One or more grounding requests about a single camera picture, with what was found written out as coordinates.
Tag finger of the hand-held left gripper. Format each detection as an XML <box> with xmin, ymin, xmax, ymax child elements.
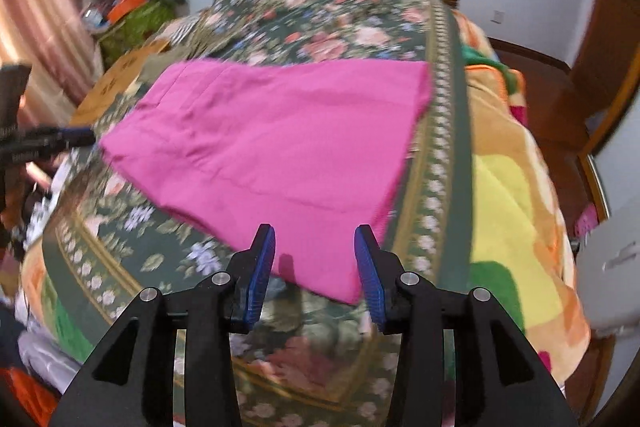
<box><xmin>30</xmin><ymin>126</ymin><xmax>97</xmax><ymax>148</ymax></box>

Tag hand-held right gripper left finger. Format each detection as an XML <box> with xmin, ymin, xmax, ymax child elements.
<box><xmin>48</xmin><ymin>224</ymin><xmax>277</xmax><ymax>427</ymax></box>

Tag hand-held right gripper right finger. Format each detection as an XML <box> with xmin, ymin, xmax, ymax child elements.
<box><xmin>353</xmin><ymin>224</ymin><xmax>581</xmax><ymax>427</ymax></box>

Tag pink pants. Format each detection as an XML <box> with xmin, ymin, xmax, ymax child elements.
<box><xmin>99</xmin><ymin>60</ymin><xmax>434</xmax><ymax>306</ymax></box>

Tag green floral blanket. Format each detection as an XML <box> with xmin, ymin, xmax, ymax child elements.
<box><xmin>20</xmin><ymin>0</ymin><xmax>473</xmax><ymax>427</ymax></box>

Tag striped pink curtain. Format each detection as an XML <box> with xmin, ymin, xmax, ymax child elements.
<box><xmin>0</xmin><ymin>0</ymin><xmax>103</xmax><ymax>108</ymax></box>

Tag pile of clutter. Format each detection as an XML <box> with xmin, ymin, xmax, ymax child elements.
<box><xmin>80</xmin><ymin>0</ymin><xmax>188</xmax><ymax>72</ymax></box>

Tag orange patterned blanket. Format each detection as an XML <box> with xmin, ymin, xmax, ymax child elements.
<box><xmin>435</xmin><ymin>14</ymin><xmax>592</xmax><ymax>388</ymax></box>

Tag wooden door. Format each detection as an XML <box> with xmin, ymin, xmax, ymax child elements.
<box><xmin>552</xmin><ymin>0</ymin><xmax>640</xmax><ymax>158</ymax></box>

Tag wooden bed frame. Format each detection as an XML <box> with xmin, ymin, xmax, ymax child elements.
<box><xmin>487</xmin><ymin>36</ymin><xmax>572</xmax><ymax>82</ymax></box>

